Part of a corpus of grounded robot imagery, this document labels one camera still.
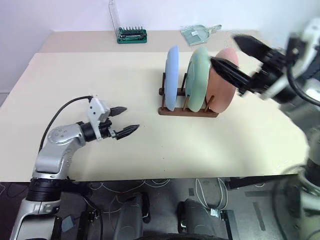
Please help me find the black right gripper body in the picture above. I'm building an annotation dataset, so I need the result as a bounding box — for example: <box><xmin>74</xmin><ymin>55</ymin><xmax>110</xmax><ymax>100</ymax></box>
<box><xmin>236</xmin><ymin>48</ymin><xmax>289</xmax><ymax>98</ymax></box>

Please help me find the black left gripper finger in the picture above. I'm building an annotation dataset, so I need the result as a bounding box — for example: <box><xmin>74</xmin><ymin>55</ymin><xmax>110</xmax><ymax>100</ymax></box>
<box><xmin>113</xmin><ymin>123</ymin><xmax>141</xmax><ymax>140</ymax></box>
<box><xmin>109</xmin><ymin>106</ymin><xmax>128</xmax><ymax>117</ymax></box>

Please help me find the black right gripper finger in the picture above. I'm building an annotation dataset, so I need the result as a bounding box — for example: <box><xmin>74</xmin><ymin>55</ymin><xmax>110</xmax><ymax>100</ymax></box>
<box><xmin>209</xmin><ymin>56</ymin><xmax>254</xmax><ymax>88</ymax></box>
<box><xmin>231</xmin><ymin>33</ymin><xmax>273</xmax><ymax>61</ymax></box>

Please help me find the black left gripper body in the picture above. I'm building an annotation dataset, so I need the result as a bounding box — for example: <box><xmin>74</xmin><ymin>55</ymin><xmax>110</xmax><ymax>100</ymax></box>
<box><xmin>98</xmin><ymin>116</ymin><xmax>119</xmax><ymax>139</ymax></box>

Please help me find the red plate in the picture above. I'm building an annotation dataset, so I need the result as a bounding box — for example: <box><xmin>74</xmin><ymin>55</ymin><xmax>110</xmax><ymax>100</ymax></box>
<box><xmin>205</xmin><ymin>47</ymin><xmax>241</xmax><ymax>114</ymax></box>

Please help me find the green plate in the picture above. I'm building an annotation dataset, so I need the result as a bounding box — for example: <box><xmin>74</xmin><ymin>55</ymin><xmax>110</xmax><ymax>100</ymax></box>
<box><xmin>185</xmin><ymin>47</ymin><xmax>211</xmax><ymax>113</ymax></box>

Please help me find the blue plate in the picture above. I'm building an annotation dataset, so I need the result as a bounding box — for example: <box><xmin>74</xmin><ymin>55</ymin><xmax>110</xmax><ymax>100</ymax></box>
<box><xmin>164</xmin><ymin>45</ymin><xmax>181</xmax><ymax>112</ymax></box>

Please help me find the wooden dish rack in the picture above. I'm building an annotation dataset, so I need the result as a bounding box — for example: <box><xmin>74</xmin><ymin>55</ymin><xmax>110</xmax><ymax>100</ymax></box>
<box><xmin>157</xmin><ymin>72</ymin><xmax>220</xmax><ymax>119</ymax></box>

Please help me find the clear green dustpan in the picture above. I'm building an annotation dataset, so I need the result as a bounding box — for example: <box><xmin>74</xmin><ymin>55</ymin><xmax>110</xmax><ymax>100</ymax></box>
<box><xmin>180</xmin><ymin>23</ymin><xmax>223</xmax><ymax>47</ymax></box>

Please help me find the green screwdriver bit case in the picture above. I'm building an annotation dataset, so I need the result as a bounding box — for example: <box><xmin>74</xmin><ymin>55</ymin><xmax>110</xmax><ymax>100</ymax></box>
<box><xmin>108</xmin><ymin>0</ymin><xmax>149</xmax><ymax>45</ymax></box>

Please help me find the dark rounded shape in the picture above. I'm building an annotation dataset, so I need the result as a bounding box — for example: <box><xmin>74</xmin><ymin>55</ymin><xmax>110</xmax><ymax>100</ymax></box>
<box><xmin>176</xmin><ymin>198</ymin><xmax>221</xmax><ymax>240</ymax></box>
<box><xmin>116</xmin><ymin>191</ymin><xmax>152</xmax><ymax>240</ymax></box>

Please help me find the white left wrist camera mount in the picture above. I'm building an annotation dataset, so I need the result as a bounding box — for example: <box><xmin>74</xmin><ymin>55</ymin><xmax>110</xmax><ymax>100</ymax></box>
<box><xmin>85</xmin><ymin>95</ymin><xmax>112</xmax><ymax>141</ymax></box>

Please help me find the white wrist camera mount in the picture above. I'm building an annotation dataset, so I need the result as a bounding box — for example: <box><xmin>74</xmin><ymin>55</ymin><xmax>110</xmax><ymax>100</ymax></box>
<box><xmin>85</xmin><ymin>95</ymin><xmax>112</xmax><ymax>141</ymax></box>
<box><xmin>287</xmin><ymin>17</ymin><xmax>320</xmax><ymax>78</ymax></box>

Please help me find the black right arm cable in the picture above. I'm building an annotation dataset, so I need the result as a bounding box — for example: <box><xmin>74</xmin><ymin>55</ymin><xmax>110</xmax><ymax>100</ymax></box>
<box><xmin>285</xmin><ymin>36</ymin><xmax>320</xmax><ymax>106</ymax></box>

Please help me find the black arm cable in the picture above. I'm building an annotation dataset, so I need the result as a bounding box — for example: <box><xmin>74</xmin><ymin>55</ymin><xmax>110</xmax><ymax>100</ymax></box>
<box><xmin>285</xmin><ymin>36</ymin><xmax>320</xmax><ymax>106</ymax></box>
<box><xmin>38</xmin><ymin>95</ymin><xmax>93</xmax><ymax>154</ymax></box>

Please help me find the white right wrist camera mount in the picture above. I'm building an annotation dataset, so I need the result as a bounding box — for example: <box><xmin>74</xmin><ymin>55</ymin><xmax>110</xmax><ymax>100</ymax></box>
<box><xmin>287</xmin><ymin>17</ymin><xmax>320</xmax><ymax>78</ymax></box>

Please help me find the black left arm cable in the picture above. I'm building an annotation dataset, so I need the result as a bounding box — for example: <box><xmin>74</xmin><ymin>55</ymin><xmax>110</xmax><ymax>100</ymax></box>
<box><xmin>38</xmin><ymin>95</ymin><xmax>93</xmax><ymax>154</ymax></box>

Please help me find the black table frame strut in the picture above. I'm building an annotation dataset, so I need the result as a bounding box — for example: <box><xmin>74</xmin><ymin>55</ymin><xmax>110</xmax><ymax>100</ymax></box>
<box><xmin>59</xmin><ymin>180</ymin><xmax>93</xmax><ymax>200</ymax></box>

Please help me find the black table frame beam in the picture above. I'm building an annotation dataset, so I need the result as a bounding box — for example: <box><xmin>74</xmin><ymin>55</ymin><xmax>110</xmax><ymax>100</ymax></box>
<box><xmin>225</xmin><ymin>173</ymin><xmax>302</xmax><ymax>190</ymax></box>

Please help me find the white floor cable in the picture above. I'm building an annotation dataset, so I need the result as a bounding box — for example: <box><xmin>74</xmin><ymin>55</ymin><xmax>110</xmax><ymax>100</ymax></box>
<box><xmin>194</xmin><ymin>177</ymin><xmax>229</xmax><ymax>211</ymax></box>

